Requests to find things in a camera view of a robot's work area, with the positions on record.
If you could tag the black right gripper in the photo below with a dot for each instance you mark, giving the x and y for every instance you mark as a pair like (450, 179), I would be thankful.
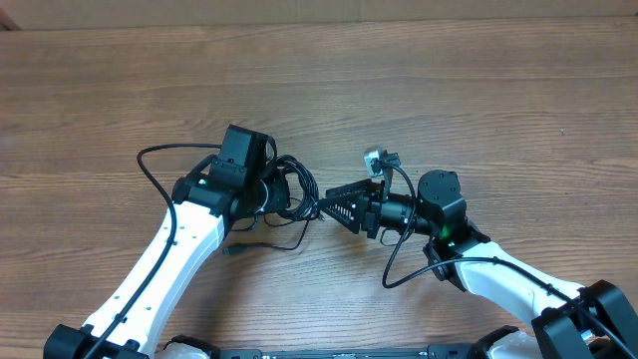
(372, 210)

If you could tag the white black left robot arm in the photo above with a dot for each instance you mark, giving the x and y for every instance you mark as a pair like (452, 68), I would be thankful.
(237, 181)

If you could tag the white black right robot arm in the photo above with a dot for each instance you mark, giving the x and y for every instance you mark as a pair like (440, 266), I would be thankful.
(568, 320)

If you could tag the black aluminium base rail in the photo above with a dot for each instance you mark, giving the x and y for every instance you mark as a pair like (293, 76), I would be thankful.
(181, 347)

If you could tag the cardboard back wall panel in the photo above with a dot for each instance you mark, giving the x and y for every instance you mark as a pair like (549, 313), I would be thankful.
(97, 14)

